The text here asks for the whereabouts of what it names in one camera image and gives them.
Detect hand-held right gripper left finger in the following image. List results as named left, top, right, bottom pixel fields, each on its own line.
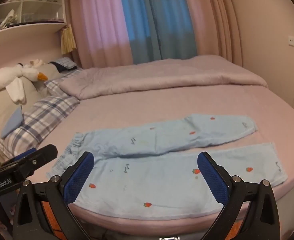
left=13, top=151, right=95, bottom=240

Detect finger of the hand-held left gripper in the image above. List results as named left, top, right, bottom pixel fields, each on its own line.
left=16, top=144, right=59, bottom=178
left=0, top=148, right=38, bottom=167

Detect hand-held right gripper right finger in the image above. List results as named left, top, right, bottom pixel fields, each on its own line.
left=197, top=151, right=280, bottom=240

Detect light blue strawberry print pants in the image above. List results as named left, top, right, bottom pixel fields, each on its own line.
left=46, top=114, right=288, bottom=217

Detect blue cushion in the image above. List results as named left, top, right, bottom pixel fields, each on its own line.
left=0, top=106, right=25, bottom=139

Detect large plaid pillow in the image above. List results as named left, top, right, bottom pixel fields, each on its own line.
left=0, top=95, right=81, bottom=159

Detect small plaid pillow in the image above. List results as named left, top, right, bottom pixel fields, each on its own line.
left=43, top=68, right=84, bottom=96

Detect bed with pink sheet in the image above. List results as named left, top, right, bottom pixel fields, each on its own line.
left=0, top=54, right=294, bottom=233

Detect white goose plush toy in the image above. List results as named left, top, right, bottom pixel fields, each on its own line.
left=0, top=64, right=48, bottom=132

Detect dark navy cloth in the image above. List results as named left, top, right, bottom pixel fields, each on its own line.
left=54, top=63, right=74, bottom=73

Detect cream plush toy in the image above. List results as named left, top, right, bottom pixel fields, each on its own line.
left=29, top=58, right=44, bottom=68

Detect blue striped pillow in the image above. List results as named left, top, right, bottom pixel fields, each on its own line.
left=49, top=57, right=78, bottom=70

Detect pink quilt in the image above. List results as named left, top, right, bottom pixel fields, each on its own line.
left=59, top=54, right=269, bottom=100

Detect yellow tasselled cloth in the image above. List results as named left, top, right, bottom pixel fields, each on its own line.
left=61, top=24, right=77, bottom=55

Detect white cloth on shelf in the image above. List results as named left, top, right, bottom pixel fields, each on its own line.
left=0, top=9, right=18, bottom=28

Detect light pink sheer curtain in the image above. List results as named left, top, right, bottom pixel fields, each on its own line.
left=69, top=0, right=134, bottom=69

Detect white shelf unit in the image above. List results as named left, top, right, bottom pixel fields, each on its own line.
left=0, top=0, right=70, bottom=39

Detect pink pleated curtain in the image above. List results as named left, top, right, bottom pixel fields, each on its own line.
left=181, top=0, right=246, bottom=67

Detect blue curtain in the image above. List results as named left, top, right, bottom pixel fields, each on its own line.
left=117, top=0, right=198, bottom=65

